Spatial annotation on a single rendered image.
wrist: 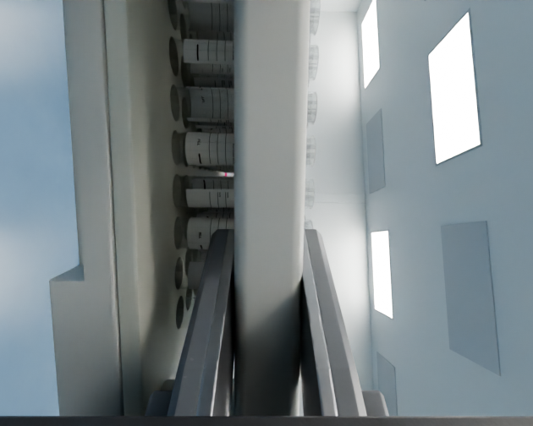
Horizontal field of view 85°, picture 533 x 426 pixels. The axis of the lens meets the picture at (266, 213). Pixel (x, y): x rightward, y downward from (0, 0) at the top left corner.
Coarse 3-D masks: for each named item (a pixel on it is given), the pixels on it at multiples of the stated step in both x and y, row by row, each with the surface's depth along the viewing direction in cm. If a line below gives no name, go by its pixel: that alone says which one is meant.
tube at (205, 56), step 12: (180, 48) 11; (192, 48) 11; (204, 48) 11; (216, 48) 11; (228, 48) 11; (312, 48) 11; (180, 60) 11; (192, 60) 11; (204, 60) 11; (216, 60) 11; (228, 60) 11; (312, 60) 11; (180, 72) 11; (192, 72) 11; (204, 72) 11; (216, 72) 11; (228, 72) 11; (312, 72) 11
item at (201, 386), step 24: (216, 240) 10; (216, 264) 9; (216, 288) 8; (192, 312) 7; (216, 312) 7; (192, 336) 7; (216, 336) 7; (192, 360) 6; (216, 360) 6; (192, 384) 6; (216, 384) 6; (168, 408) 6; (192, 408) 6; (216, 408) 6
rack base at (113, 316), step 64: (64, 0) 8; (128, 0) 7; (128, 64) 7; (128, 128) 7; (128, 192) 8; (128, 256) 8; (64, 320) 8; (128, 320) 8; (64, 384) 8; (128, 384) 8
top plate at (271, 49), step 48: (240, 0) 7; (288, 0) 7; (240, 48) 7; (288, 48) 7; (240, 96) 8; (288, 96) 8; (240, 144) 8; (288, 144) 8; (240, 192) 8; (288, 192) 8; (240, 240) 8; (288, 240) 8; (240, 288) 8; (288, 288) 8; (240, 336) 8; (288, 336) 8; (240, 384) 8; (288, 384) 8
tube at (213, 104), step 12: (180, 96) 11; (192, 96) 11; (204, 96) 11; (216, 96) 11; (228, 96) 11; (312, 96) 11; (180, 108) 11; (192, 108) 11; (204, 108) 11; (216, 108) 11; (228, 108) 11; (312, 108) 11; (180, 120) 12; (192, 120) 12; (204, 120) 12; (216, 120) 12; (228, 120) 12; (312, 120) 12
